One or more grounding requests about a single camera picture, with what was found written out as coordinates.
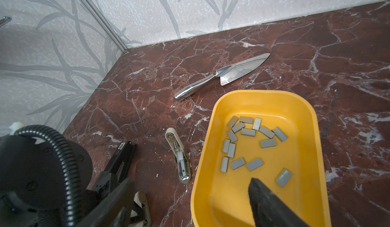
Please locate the staple strip grey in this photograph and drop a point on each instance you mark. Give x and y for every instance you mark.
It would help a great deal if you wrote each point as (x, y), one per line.
(255, 164)
(284, 177)

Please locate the yellow plastic tray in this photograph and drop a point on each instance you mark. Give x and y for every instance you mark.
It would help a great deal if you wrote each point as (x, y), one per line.
(220, 199)

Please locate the small beige stapler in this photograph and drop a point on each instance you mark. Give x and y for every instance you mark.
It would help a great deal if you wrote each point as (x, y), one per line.
(181, 157)
(140, 214)

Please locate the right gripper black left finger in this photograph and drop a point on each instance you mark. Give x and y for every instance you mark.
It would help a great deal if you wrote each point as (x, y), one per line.
(114, 210)

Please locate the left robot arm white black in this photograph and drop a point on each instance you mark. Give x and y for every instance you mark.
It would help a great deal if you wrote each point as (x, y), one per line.
(43, 172)

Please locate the silver metal trowel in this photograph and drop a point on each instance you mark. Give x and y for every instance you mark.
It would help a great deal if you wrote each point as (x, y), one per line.
(225, 75)

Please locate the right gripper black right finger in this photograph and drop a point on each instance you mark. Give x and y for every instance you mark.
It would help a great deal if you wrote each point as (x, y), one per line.
(268, 209)

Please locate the black stapler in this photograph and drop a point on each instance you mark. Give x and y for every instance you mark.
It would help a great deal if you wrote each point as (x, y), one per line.
(116, 170)

